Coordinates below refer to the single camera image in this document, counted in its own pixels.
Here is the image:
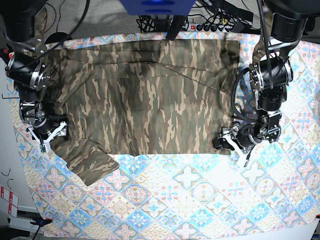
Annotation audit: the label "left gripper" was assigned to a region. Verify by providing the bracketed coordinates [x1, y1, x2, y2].
[211, 124, 262, 152]

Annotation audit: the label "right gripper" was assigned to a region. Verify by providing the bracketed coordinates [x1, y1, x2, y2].
[32, 117, 69, 140]

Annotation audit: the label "camouflage T-shirt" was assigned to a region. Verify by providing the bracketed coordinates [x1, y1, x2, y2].
[47, 39, 241, 186]

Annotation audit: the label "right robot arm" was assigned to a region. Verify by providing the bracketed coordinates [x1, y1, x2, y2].
[0, 0, 66, 142]

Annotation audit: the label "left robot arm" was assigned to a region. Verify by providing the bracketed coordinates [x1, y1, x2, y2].
[212, 0, 320, 153]

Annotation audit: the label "black allen key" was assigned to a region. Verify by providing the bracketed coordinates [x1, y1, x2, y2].
[1, 94, 17, 100]

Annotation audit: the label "red white label tag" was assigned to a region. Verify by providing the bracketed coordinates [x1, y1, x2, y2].
[0, 186, 19, 218]

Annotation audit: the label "black orange clamp bottom left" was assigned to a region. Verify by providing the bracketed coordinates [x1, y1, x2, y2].
[30, 217, 53, 236]

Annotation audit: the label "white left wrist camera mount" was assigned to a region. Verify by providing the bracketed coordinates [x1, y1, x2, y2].
[221, 126, 253, 168]

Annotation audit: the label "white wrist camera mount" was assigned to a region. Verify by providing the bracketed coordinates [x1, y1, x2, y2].
[221, 126, 253, 168]
[27, 121, 68, 153]

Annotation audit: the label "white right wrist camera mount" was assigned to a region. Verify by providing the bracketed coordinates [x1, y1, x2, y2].
[27, 121, 68, 153]

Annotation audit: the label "power strip with red switch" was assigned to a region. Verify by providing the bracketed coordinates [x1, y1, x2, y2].
[183, 21, 253, 34]

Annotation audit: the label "black post under mount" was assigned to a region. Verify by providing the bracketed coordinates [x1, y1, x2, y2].
[165, 15, 186, 41]

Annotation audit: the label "tangled black cables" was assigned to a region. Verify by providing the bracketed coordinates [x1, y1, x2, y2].
[136, 15, 157, 34]

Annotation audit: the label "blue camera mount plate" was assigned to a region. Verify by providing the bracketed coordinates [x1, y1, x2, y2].
[120, 0, 195, 16]

